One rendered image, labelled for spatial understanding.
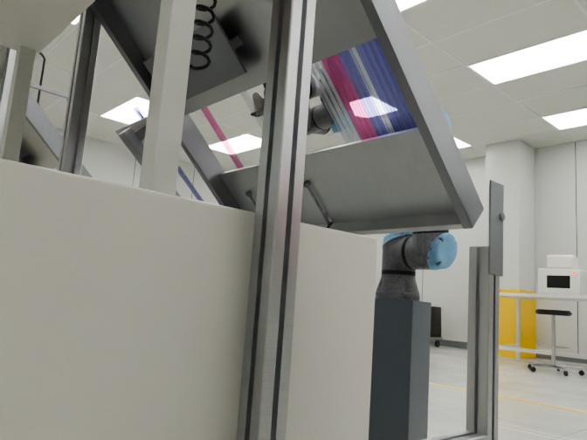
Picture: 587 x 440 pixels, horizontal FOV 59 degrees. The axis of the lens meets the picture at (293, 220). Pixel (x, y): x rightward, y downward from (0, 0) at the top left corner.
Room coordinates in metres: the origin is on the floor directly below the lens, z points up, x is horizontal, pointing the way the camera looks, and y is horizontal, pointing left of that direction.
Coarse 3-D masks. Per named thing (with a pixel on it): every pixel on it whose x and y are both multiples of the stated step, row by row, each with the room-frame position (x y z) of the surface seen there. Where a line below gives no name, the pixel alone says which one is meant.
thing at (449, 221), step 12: (420, 216) 1.06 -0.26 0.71; (432, 216) 1.04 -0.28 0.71; (444, 216) 1.02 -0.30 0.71; (456, 216) 0.99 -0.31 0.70; (336, 228) 1.21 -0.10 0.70; (348, 228) 1.19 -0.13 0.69; (360, 228) 1.15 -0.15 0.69; (372, 228) 1.13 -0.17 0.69; (384, 228) 1.10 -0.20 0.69; (396, 228) 1.07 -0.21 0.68; (408, 228) 1.05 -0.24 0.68; (420, 228) 1.03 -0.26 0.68; (432, 228) 1.01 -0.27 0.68; (444, 228) 1.00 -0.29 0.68; (456, 228) 0.98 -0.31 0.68
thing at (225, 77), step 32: (128, 0) 1.10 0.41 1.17; (160, 0) 1.05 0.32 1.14; (224, 0) 0.95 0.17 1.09; (256, 0) 0.91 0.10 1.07; (320, 0) 0.83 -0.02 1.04; (352, 0) 0.80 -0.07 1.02; (128, 32) 1.18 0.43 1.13; (224, 32) 0.96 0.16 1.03; (256, 32) 0.96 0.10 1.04; (320, 32) 0.88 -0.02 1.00; (352, 32) 0.84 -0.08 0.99; (192, 64) 1.08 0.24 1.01; (224, 64) 1.02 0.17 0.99; (256, 64) 1.02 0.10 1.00; (192, 96) 1.15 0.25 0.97; (224, 96) 1.15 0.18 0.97
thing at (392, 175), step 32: (416, 128) 0.92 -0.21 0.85; (320, 160) 1.12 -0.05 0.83; (352, 160) 1.06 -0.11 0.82; (384, 160) 1.01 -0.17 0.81; (416, 160) 0.97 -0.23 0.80; (256, 192) 1.34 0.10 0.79; (320, 192) 1.19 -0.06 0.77; (352, 192) 1.13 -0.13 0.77; (384, 192) 1.07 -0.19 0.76; (416, 192) 1.02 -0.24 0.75
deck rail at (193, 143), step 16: (96, 0) 1.12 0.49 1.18; (96, 16) 1.14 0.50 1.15; (112, 16) 1.15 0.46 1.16; (112, 32) 1.15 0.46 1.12; (128, 48) 1.18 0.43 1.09; (128, 64) 1.20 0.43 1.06; (144, 80) 1.22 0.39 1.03; (192, 128) 1.32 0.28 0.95; (192, 144) 1.32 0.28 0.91; (192, 160) 1.33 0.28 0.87; (208, 160) 1.35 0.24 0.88; (208, 176) 1.36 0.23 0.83; (224, 192) 1.40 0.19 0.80; (240, 208) 1.44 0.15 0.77
